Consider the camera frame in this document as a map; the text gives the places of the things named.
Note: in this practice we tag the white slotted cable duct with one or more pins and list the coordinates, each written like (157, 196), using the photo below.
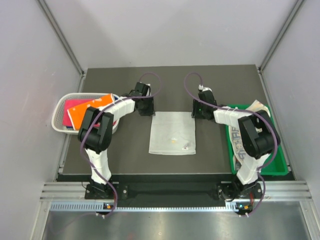
(106, 207)

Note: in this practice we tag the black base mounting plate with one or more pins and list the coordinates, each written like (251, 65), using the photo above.
(217, 191)

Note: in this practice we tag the pink microfiber towel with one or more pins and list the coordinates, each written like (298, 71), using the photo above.
(74, 111)

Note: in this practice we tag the white letter print towel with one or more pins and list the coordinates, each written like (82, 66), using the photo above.
(237, 152)

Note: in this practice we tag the white perforated basket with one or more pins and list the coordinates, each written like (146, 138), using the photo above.
(57, 117)

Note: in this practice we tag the orange white patterned towel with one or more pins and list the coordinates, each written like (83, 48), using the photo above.
(102, 101)

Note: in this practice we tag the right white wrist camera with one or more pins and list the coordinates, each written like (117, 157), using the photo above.
(202, 88)

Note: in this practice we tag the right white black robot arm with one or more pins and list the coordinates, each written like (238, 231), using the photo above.
(257, 133)

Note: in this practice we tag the white waffle towel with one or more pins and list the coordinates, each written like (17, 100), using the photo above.
(172, 133)

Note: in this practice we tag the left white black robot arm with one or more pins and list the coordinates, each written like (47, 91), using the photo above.
(96, 131)

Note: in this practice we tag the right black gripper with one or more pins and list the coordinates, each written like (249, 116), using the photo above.
(195, 113)

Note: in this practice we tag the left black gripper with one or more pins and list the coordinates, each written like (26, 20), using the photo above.
(150, 111)

